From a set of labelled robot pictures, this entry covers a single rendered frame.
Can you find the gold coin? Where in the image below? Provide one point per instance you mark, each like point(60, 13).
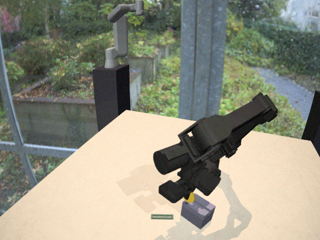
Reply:
point(191, 198)

